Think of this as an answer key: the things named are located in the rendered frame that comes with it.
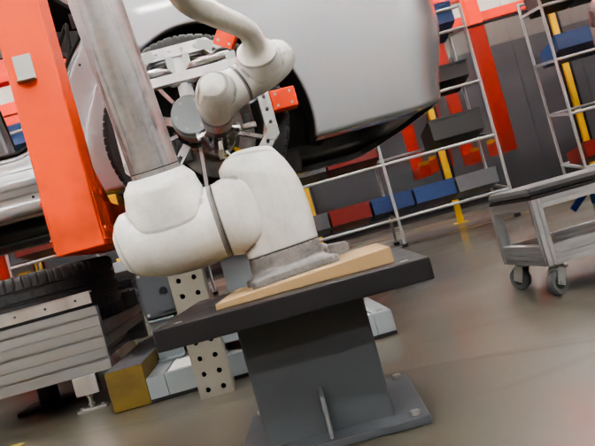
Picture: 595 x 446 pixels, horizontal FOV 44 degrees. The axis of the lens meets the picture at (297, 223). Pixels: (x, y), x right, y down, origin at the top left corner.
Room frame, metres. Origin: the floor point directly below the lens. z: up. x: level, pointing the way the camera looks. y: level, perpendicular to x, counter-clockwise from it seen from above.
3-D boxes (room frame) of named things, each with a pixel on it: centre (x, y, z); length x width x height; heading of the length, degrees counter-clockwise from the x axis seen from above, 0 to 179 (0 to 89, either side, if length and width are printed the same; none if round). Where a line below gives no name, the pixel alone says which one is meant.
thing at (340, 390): (1.53, 0.04, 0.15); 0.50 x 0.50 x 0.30; 88
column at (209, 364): (2.18, 0.36, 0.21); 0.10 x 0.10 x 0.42; 4
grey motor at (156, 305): (2.75, 0.52, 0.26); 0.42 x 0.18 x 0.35; 4
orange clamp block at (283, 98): (2.56, -0.07, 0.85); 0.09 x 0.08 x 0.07; 94
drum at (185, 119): (2.46, 0.24, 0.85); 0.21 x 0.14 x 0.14; 4
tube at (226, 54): (2.42, 0.14, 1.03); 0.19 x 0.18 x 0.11; 4
